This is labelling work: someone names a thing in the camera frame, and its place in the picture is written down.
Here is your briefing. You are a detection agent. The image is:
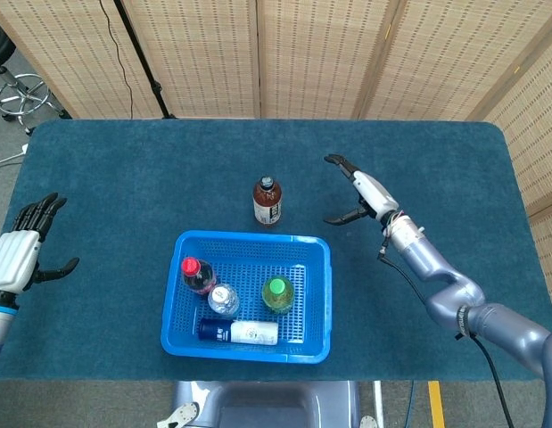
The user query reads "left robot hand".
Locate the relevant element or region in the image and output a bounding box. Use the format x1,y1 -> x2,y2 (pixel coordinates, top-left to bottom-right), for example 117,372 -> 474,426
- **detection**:
0,192 -> 80,295

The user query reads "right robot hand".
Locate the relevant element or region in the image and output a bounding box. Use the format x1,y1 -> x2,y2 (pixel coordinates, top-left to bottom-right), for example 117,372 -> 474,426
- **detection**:
323,153 -> 400,226

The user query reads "black cap tea bottle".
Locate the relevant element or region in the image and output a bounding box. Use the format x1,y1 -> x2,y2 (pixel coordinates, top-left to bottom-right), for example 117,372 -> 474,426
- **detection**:
252,175 -> 284,227

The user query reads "green cap drink bottle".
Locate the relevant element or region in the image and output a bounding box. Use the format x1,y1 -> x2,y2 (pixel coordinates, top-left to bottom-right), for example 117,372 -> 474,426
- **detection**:
261,276 -> 296,316

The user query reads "clear water bottle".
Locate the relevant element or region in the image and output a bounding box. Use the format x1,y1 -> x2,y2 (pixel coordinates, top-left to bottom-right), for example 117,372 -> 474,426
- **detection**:
207,283 -> 241,317

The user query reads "red cap cola bottle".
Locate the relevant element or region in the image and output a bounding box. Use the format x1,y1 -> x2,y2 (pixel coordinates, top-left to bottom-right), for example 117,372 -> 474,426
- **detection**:
180,256 -> 218,296

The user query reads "white bottle blue cap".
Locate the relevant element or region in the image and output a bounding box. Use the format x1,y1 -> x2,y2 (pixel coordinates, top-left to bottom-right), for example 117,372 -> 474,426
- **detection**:
197,317 -> 280,347

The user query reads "blue plastic basket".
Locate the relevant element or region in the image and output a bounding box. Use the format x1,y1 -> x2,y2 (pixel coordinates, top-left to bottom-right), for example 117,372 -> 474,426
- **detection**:
160,229 -> 334,365

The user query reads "teal table mat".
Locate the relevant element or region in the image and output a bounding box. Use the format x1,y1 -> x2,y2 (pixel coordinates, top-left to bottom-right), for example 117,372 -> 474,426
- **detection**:
0,119 -> 552,383

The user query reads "bamboo folding screen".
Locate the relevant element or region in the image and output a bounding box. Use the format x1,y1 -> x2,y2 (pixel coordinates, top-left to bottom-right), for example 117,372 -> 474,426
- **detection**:
0,0 -> 552,313

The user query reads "black stool chrome base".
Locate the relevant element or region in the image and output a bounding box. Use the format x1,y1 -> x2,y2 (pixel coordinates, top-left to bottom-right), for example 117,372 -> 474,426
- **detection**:
0,15 -> 72,136

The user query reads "white table leg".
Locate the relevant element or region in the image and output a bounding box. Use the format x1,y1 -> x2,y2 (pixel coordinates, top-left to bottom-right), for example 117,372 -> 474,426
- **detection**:
372,381 -> 385,428

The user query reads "yellow floor tape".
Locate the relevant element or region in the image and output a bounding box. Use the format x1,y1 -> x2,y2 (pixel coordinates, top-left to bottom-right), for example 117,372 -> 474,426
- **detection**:
427,381 -> 446,428

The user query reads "grey robot torso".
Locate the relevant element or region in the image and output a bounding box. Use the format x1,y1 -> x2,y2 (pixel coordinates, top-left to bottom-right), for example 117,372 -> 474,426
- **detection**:
157,381 -> 379,428

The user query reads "black tripod stand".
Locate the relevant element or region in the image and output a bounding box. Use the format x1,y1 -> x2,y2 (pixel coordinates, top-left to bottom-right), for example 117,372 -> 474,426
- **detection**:
113,0 -> 177,119

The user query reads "blue floor cable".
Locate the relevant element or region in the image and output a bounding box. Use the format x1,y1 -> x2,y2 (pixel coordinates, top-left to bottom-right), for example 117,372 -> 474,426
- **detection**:
404,381 -> 417,428

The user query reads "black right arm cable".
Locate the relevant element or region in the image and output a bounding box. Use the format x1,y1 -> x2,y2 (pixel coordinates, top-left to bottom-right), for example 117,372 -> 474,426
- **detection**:
375,249 -> 516,428

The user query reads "thin black hanging cable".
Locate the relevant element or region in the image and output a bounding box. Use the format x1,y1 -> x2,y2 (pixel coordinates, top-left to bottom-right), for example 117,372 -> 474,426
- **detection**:
98,0 -> 134,119

